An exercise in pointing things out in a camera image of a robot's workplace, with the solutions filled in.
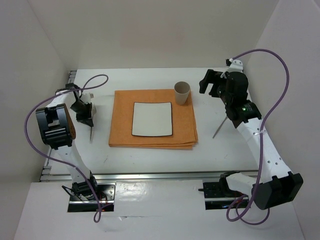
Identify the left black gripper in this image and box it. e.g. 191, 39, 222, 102
69, 100, 93, 127

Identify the silver fork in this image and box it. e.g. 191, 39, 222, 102
89, 104, 97, 144

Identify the beige paper cup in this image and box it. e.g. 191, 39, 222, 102
174, 81, 191, 106

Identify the silver knife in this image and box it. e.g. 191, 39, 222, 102
212, 116, 228, 139

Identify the orange cloth napkin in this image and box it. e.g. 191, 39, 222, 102
108, 89, 198, 150

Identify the white square plate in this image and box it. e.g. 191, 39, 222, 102
131, 102, 173, 137

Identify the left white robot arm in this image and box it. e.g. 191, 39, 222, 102
35, 88, 99, 200

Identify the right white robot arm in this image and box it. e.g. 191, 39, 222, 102
199, 69, 304, 210

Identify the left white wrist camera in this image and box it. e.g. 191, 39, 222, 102
80, 93, 94, 104

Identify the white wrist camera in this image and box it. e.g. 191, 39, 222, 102
80, 93, 94, 104
226, 58, 244, 73

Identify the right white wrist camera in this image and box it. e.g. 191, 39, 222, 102
226, 58, 244, 73

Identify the aluminium rail frame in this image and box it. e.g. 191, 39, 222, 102
39, 69, 276, 183

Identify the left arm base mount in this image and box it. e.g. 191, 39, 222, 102
61, 183, 116, 213

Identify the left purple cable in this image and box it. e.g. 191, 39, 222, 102
23, 74, 110, 223

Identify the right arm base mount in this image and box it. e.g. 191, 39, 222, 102
198, 182, 243, 210

